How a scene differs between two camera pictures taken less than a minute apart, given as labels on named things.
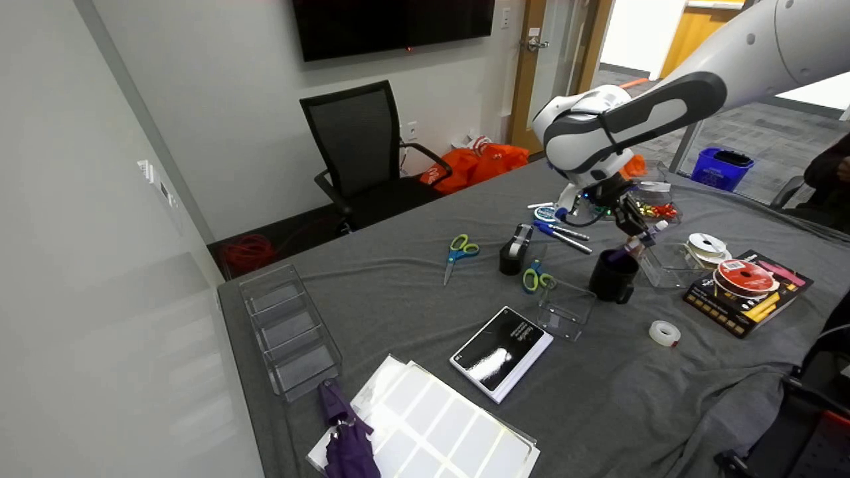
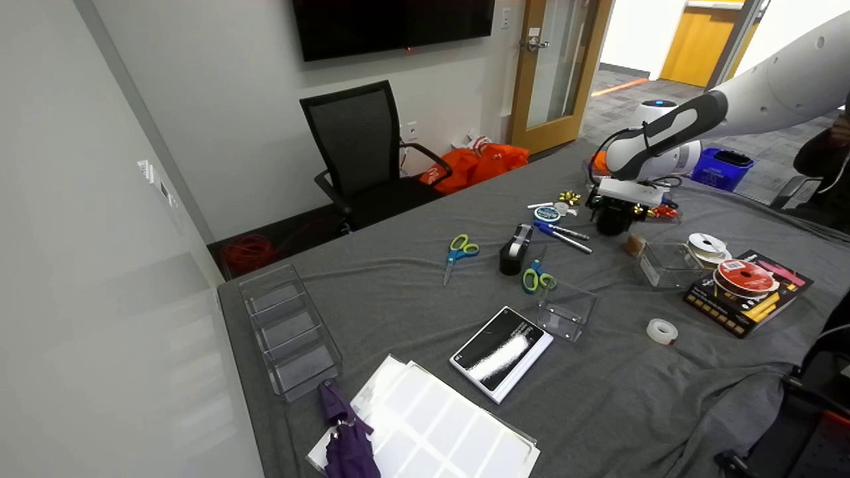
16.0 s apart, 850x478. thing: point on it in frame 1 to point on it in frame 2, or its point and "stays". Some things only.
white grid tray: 429,427 stays
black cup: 615,273 to 611,215
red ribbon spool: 751,277 stays
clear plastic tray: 294,334 stays
